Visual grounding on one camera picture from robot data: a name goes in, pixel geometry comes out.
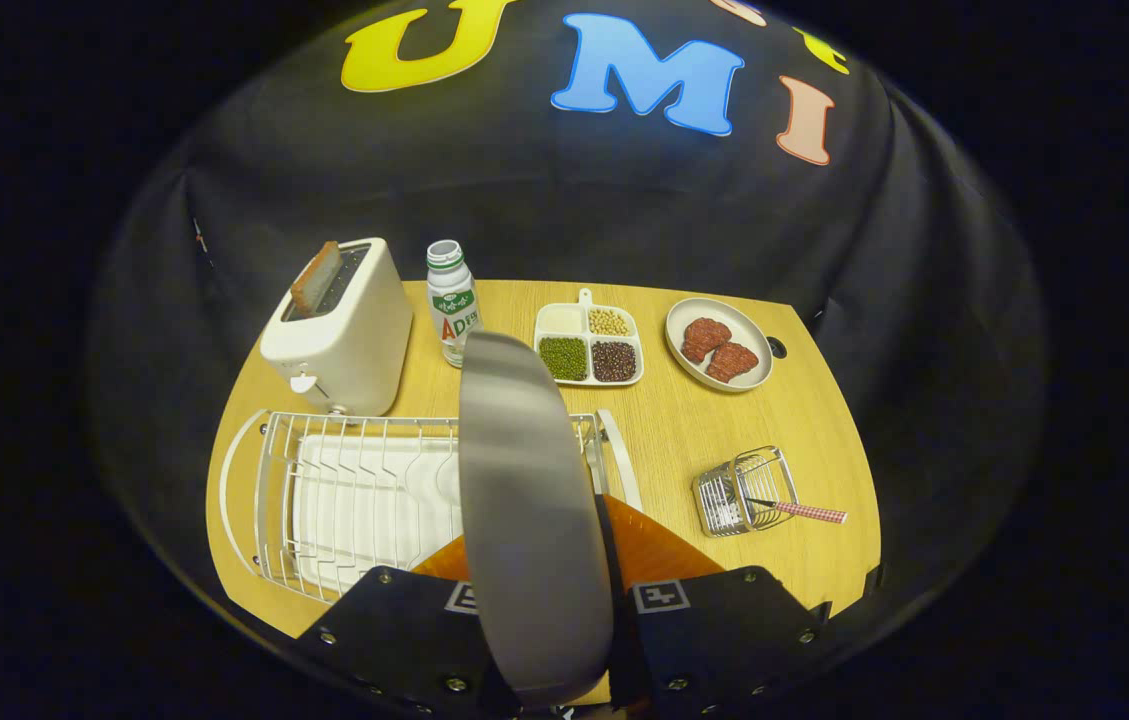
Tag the beige plate with meat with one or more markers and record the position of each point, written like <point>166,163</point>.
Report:
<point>749,330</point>

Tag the white toaster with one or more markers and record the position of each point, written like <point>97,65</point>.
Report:
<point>344,340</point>

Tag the white drip tray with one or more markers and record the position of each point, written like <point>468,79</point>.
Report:
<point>374,510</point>

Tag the yellow soybeans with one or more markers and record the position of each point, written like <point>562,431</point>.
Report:
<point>609,321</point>

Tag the red meat slice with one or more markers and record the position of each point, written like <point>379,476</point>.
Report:
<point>705,338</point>
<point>734,362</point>

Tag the beige round plate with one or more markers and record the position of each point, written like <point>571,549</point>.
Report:
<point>534,520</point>

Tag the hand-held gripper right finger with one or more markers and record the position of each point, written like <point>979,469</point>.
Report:
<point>629,650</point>

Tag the white bottle with green label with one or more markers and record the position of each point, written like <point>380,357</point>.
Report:
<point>451,310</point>

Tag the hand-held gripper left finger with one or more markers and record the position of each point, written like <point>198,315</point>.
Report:
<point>394,630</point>

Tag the white divided dish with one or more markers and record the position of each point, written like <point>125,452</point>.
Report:
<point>561,320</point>

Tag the black backdrop cloth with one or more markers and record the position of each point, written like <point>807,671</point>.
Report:
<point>524,190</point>

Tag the brown toast slice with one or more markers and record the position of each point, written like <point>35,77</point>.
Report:
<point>314,280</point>

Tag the green mung beans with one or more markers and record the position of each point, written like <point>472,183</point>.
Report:
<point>563,358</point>

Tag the dark red beans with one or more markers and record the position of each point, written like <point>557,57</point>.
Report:
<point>614,361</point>

